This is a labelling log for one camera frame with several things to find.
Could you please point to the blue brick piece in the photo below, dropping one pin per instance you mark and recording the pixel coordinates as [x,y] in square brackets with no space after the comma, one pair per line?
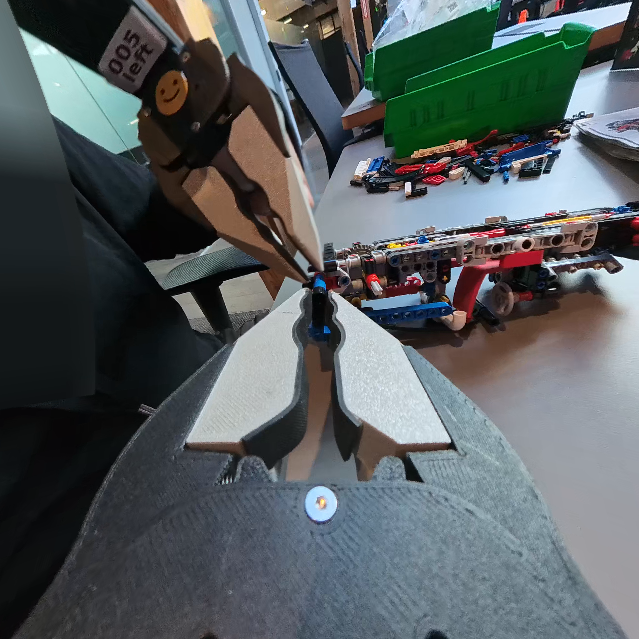
[318,332]

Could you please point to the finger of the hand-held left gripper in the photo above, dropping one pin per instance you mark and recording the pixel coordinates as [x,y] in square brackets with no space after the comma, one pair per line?
[229,209]
[269,159]

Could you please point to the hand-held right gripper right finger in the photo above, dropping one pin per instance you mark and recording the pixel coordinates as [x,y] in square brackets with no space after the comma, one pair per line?
[389,394]

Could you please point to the dark fabric chair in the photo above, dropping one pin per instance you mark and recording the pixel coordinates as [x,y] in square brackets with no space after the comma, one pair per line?
[309,100]

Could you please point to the clear plastic bag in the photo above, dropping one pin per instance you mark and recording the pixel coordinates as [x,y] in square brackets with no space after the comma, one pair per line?
[424,20]

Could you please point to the toy building instruction booklet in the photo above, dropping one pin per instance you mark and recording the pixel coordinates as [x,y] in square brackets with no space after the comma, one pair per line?
[614,137]

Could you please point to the green plastic bin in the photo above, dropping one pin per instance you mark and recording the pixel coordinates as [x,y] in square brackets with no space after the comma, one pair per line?
[424,55]
[474,100]

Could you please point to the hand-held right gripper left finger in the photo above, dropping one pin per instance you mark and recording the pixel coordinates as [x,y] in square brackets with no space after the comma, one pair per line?
[249,394]

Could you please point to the pile of loose bricks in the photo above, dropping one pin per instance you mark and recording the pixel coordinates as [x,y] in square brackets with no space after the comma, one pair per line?
[479,164]

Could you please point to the toy brick car chassis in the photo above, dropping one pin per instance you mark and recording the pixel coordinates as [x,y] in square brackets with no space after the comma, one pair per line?
[499,247]

